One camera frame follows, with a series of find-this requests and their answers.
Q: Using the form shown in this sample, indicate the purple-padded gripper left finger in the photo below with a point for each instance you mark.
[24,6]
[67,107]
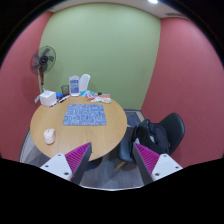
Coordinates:
[70,166]

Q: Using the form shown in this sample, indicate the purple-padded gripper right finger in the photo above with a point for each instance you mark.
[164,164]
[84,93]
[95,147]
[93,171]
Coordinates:
[153,166]

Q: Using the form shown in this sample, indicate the blue patterned mouse pad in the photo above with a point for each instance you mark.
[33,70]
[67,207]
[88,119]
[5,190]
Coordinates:
[84,115]

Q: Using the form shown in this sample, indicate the black backpack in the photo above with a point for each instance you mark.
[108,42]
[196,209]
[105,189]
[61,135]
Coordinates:
[151,135]

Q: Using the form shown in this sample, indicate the round wooden table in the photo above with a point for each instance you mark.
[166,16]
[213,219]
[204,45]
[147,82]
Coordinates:
[103,138]

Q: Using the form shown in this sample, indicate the black chair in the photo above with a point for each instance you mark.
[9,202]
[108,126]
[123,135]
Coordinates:
[175,129]

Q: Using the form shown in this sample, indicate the black marker pen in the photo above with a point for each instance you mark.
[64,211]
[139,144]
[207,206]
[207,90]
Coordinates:
[64,98]

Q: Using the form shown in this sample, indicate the blue small object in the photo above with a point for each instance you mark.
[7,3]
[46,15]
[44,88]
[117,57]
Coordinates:
[59,95]

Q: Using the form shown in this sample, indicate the white tissue box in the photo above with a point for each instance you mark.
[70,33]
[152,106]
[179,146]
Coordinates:
[47,98]

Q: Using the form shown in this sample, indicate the red white snack packet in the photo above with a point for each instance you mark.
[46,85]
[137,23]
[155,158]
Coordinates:
[90,96]

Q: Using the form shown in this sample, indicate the orange white snack packet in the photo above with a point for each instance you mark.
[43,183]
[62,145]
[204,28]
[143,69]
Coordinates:
[104,98]

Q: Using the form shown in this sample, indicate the dark glass cup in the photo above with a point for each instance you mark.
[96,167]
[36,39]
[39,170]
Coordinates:
[65,89]

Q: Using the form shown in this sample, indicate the white blue-labelled container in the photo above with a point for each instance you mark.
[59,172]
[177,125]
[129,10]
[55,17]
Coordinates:
[74,85]

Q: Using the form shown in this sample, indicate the white chair back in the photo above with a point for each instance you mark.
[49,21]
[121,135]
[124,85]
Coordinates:
[83,82]

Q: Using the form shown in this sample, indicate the black standing fan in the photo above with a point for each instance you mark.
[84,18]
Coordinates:
[42,62]

